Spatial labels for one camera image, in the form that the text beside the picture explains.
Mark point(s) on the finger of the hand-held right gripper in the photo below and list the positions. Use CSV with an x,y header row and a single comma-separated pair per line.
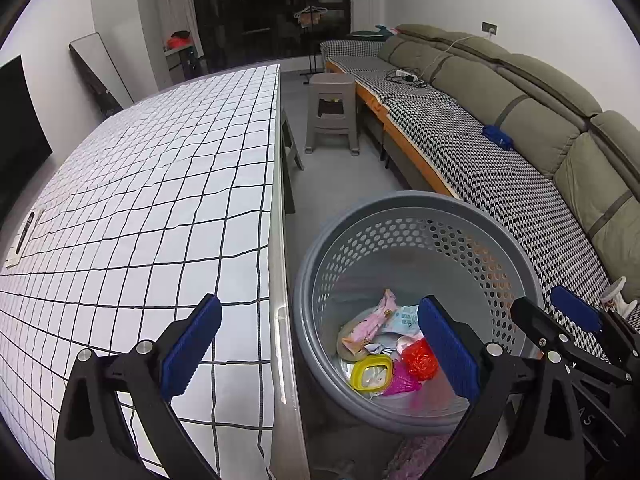
x,y
575,305
535,321

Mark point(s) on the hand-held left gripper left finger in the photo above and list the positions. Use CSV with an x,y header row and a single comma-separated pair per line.
x,y
192,345

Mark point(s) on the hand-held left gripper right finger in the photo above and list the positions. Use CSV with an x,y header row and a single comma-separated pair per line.
x,y
447,350

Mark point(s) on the red plastic bag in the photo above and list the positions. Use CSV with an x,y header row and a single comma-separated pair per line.
x,y
420,360

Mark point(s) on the white wrapper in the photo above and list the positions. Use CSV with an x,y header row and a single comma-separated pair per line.
x,y
405,320

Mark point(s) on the pink plastic mesh basket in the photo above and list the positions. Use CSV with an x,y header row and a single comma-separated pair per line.
x,y
402,385

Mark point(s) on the pink snack packet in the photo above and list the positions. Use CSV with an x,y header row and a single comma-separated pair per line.
x,y
372,325

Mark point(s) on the yellow plastic lid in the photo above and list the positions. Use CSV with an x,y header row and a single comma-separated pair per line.
x,y
356,372

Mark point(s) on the grey perforated laundry basket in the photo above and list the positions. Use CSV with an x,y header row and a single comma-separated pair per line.
x,y
350,240

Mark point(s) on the white plastic bag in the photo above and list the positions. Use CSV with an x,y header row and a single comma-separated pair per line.
x,y
617,300

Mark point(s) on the pink fluffy rug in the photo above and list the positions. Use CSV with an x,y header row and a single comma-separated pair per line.
x,y
415,455

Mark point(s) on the houndstooth sofa cover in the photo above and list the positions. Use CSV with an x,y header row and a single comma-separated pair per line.
x,y
475,160

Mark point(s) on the olive green sofa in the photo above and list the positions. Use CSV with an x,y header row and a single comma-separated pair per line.
x,y
530,125

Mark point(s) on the blue object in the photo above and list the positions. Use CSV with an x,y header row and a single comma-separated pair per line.
x,y
496,136

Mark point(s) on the white checked tablecloth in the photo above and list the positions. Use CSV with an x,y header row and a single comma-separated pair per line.
x,y
150,160

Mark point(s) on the black pen on paper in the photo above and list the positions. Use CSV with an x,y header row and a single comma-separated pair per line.
x,y
17,260

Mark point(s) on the beige plastic stool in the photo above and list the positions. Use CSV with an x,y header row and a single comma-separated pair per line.
x,y
290,135

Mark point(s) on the white power strip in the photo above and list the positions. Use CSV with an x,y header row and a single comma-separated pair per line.
x,y
402,75

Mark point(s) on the black flat television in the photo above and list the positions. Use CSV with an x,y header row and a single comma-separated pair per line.
x,y
20,125

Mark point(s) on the grey side desk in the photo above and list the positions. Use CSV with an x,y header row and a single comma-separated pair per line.
x,y
175,62

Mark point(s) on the grey plastic stool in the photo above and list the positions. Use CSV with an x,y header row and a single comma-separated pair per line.
x,y
330,85

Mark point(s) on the leaning floor mirror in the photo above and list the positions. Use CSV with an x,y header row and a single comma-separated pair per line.
x,y
97,60

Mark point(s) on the red cloth item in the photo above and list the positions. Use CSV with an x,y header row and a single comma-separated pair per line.
x,y
179,40

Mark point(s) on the black clothes rack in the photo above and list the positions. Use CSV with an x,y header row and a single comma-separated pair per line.
x,y
310,55

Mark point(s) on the dark cushion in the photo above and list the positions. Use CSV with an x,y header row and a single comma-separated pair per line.
x,y
370,34

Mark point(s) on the clothes hanger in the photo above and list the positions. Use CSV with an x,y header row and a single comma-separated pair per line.
x,y
310,12

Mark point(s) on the wall socket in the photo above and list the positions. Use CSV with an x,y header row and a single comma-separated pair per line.
x,y
489,27

